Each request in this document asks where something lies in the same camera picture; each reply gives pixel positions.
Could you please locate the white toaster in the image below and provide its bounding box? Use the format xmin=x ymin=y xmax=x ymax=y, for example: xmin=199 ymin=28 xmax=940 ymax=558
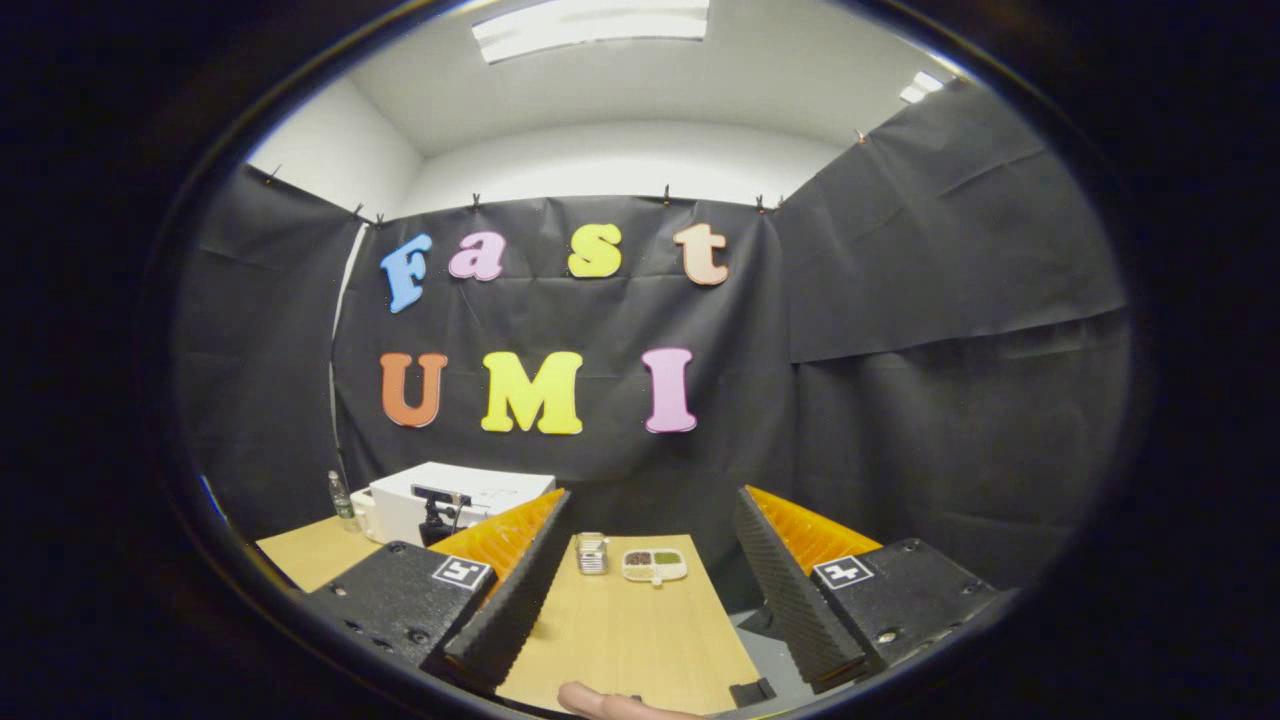
xmin=350 ymin=488 xmax=387 ymax=545

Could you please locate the black backdrop cloth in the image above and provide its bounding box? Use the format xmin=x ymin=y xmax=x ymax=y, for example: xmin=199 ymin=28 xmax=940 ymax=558
xmin=175 ymin=80 xmax=1131 ymax=601

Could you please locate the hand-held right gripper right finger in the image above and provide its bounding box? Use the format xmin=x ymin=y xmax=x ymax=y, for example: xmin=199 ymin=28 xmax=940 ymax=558
xmin=733 ymin=485 xmax=1006 ymax=694

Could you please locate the long ceiling light panel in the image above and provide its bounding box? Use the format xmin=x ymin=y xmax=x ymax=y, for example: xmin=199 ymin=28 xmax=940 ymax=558
xmin=472 ymin=0 xmax=711 ymax=64

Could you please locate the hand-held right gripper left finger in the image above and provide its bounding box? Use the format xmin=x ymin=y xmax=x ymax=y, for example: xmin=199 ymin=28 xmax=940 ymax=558
xmin=298 ymin=487 xmax=573 ymax=696

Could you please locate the white divided dish with grains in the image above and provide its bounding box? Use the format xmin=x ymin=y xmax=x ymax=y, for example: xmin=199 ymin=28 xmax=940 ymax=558
xmin=621 ymin=548 xmax=689 ymax=586

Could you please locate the white microwave oven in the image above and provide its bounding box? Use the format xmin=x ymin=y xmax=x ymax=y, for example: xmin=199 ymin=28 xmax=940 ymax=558
xmin=368 ymin=461 xmax=556 ymax=547

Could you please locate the clear plastic water bottle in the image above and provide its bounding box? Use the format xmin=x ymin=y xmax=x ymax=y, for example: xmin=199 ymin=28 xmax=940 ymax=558
xmin=328 ymin=470 xmax=359 ymax=533

